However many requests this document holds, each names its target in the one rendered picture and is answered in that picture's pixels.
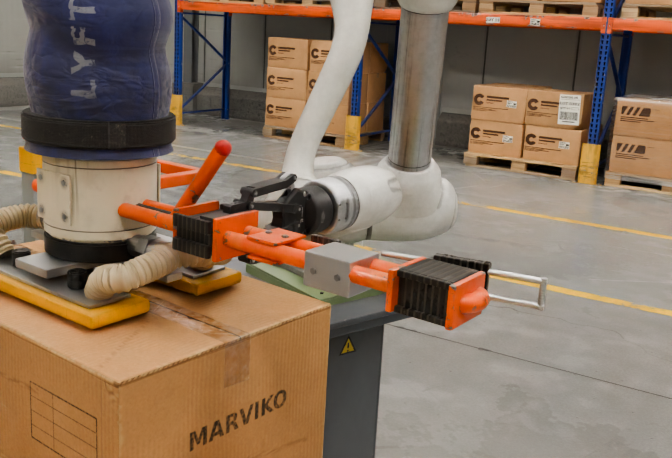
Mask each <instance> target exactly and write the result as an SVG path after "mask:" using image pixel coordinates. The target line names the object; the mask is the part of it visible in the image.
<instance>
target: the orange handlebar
mask: <svg viewBox="0 0 672 458"><path fill-rule="evenodd" d="M157 163H159V164H161V173H165V174H164V175H160V189H165V188H171V187H177V186H183V185H189V184H190V183H191V181H192V180H193V178H194V177H195V175H196V174H197V172H198V171H199V169H200V168H198V167H193V166H188V165H184V164H179V163H174V162H170V161H165V160H160V159H157ZM142 204H144V205H148V206H152V207H156V208H160V209H163V210H167V211H171V212H172V210H173V209H174V207H175V206H172V205H169V204H165V203H161V202H157V201H153V200H149V199H146V200H144V201H143V203H142ZM118 214H119V215H120V216H121V217H124V218H128V219H131V220H135V221H138V222H142V223H145V224H149V225H152V226H156V227H159V228H163V229H166V230H170V231H173V215H170V214H166V213H162V212H159V211H155V210H151V209H147V208H144V207H140V206H136V205H133V204H129V203H123V204H121V205H120V206H119V208H118ZM303 238H306V235H304V234H300V233H296V232H292V231H288V230H284V229H280V228H276V229H272V230H265V229H261V228H257V227H253V226H247V227H246V228H245V229H244V231H243V234H240V233H237V232H233V231H226V232H225V233H224V235H223V236H222V244H223V245H224V246H226V247H229V248H232V249H236V250H239V251H243V252H246V253H250V254H249V255H246V258H249V259H252V260H255V261H259V262H262V263H266V264H269V265H273V266H277V265H280V264H283V263H285V264H288V265H292V266H295V267H299V268H302V269H304V265H305V261H304V258H305V251H306V250H309V249H312V248H315V247H319V246H322V245H323V244H319V243H315V242H311V241H307V240H303ZM398 265H400V264H396V263H392V262H388V261H384V260H381V259H377V258H375V259H373V261H372V262H371V264H370V267H369V268H366V267H363V266H359V265H356V266H354V267H353V268H352V270H351V272H350V274H349V275H348V276H349V278H350V281H351V282H352V283H354V284H358V285H361V286H365V287H368V288H372V289H375V290H379V291H382V292H386V293H387V280H388V270H389V269H391V268H393V267H396V266H398ZM489 302H490V296H489V294H488V292H487V290H486V289H484V288H483V287H478V288H477V289H476V290H475V291H474V292H472V293H466V294H464V296H463V297H462V299H461V301H460V305H459V310H460V312H461V313H476V312H479V311H482V310H484V309H485V308H486V307H487V306H488V305H489Z"/></svg>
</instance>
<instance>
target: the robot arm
mask: <svg viewBox="0 0 672 458"><path fill-rule="evenodd" d="M397 1H398V3H399V5H400V6H401V15H400V26H399V38H398V50H397V61H396V73H395V84H394V96H393V108H392V119H391V131H390V142H389V154H388V155H387V156H386V157H384V158H383V159H382V160H381V161H380V162H379V164H378V166H371V165H364V166H356V167H354V166H353V165H352V164H351V163H350V162H349V161H347V160H345V159H343V158H341V157H336V156H324V157H317V158H315V155H316V152H317V149H318V147H319V144H320V142H321V140H322V138H323V136H324V134H325V132H326V130H327V128H328V126H329V124H330V122H331V120H332V118H333V116H334V114H335V112H336V110H337V108H338V106H339V104H340V102H341V100H342V98H343V96H344V94H345V92H346V90H347V88H348V86H349V84H350V82H351V80H352V78H353V76H354V74H355V72H356V70H357V68H358V66H359V63H360V61H361V58H362V55H363V53H364V50H365V46H366V43H367V39H368V34H369V28H370V22H371V15H372V8H373V2H374V0H330V3H331V7H332V12H333V16H334V23H335V32H334V38H333V42H332V45H331V48H330V51H329V54H328V56H327V59H326V61H325V63H324V65H323V68H322V70H321V72H320V74H319V77H318V79H317V81H316V83H315V85H314V88H313V90H312V92H311V94H310V96H309V99H308V101H307V103H306V105H305V107H304V110H303V112H302V114H301V116H300V118H299V121H298V123H297V125H296V127H295V130H294V132H293V134H292V137H291V139H290V142H289V145H288V148H287V151H286V155H285V158H284V163H283V168H282V172H281V173H280V174H279V175H277V176H276V177H275V178H272V179H268V180H264V181H261V182H257V183H253V184H250V185H246V186H243V187H241V189H240V193H241V194H242V195H241V198H240V199H237V198H235V199H234V200H233V202H230V203H226V204H224V205H223V210H222V211H217V212H213V213H208V214H204V215H200V219H203V220H207V221H211V222H212V224H213V219H215V218H219V217H224V216H228V215H233V214H237V213H242V212H246V211H248V210H258V211H259V215H258V228H261V229H265V230H272V229H276V228H280V229H284V230H288V231H292V232H296V233H300V234H304V235H306V238H303V240H307V241H311V235H312V234H318V235H322V236H326V237H330V238H334V239H338V240H341V243H342V244H346V245H350V246H354V243H357V242H360V241H363V240H376V241H389V242H405V241H420V240H426V239H430V238H433V237H436V236H439V235H441V234H443V233H445V232H447V231H448V230H449V229H450V228H451V227H452V226H453V225H454V223H455V220H456V216H457V210H458V198H457V194H456V192H455V190H454V187H453V186H452V184H451V183H450V182H449V181H448V180H447V179H445V178H441V170H440V168H439V166H438V165H437V163H436V162H435V161H434V160H433V159H432V158H431V155H432V147H433V138H434V130H435V122H436V113H437V105H438V97H439V88H440V80H441V76H442V68H443V60H444V51H445V43H446V35H447V26H448V18H449V11H451V10H452V9H453V7H454V6H455V5H456V3H457V1H458V0H397ZM265 194H268V196H267V198H266V200H265V201H262V200H254V197H258V196H262V195H265Z"/></svg>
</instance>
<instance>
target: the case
mask: <svg viewBox="0 0 672 458"><path fill-rule="evenodd" d="M129 293H132V294H134V295H137V296H140V297H143V298H145V299H148V300H149V302H150V307H149V311H148V312H146V313H143V314H140V315H137V316H133V317H130V318H127V319H124V320H121V321H118V322H115V323H112V324H108V325H105V326H102V327H99V328H96V329H90V328H87V327H85V326H83V325H80V324H78V323H76V322H73V321H71V320H69V319H66V318H64V317H62V316H59V315H57V314H55V313H52V312H50V311H48V310H45V309H43V308H41V307H38V306H36V305H33V304H31V303H29V302H26V301H24V300H22V299H19V298H17V297H15V296H12V295H10V294H8V293H5V292H3V291H1V290H0V458H323V440H324V422H325V405H326V387H327V369H328V352H329V334H330V316H331V304H330V303H327V302H324V301H321V300H318V299H315V298H312V297H309V296H305V295H302V294H299V293H296V292H293V291H290V290H287V289H284V288H281V287H278V286H275V285H272V284H268V283H265V282H262V281H259V280H256V279H253V278H250V277H247V276H244V275H242V278H241V282H240V283H237V284H234V285H230V286H227V287H224V288H221V289H218V290H215V291H212V292H209V293H205V294H202V295H199V296H196V295H193V294H190V293H187V292H184V291H181V290H178V289H175V288H172V287H170V286H167V285H164V284H161V283H158V282H155V281H154V282H150V283H149V284H146V285H144V286H143V287H138V288H137V289H131V290H130V291H129Z"/></svg>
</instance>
